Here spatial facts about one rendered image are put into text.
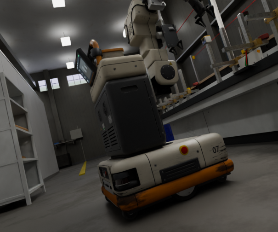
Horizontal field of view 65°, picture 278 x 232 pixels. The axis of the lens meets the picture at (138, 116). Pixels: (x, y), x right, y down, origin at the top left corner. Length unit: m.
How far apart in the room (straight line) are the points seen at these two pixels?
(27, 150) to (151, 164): 2.85
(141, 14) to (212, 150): 0.95
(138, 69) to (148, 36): 0.41
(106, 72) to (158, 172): 0.56
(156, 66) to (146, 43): 0.19
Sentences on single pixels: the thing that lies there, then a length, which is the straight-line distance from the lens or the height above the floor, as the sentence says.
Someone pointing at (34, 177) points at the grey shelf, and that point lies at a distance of 3.71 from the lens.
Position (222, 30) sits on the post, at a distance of 2.34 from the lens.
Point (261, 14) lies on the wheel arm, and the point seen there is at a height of 0.94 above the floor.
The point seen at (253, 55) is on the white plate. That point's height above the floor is 0.76.
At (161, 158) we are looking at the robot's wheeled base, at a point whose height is 0.23.
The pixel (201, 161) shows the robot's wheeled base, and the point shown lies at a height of 0.16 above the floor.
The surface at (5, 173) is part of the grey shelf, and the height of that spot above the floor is 0.40.
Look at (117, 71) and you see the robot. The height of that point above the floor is 0.72.
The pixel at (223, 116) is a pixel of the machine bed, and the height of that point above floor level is 0.36.
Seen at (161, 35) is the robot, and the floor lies 0.98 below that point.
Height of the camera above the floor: 0.35
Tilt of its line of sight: 6 degrees up
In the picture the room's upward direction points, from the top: 16 degrees counter-clockwise
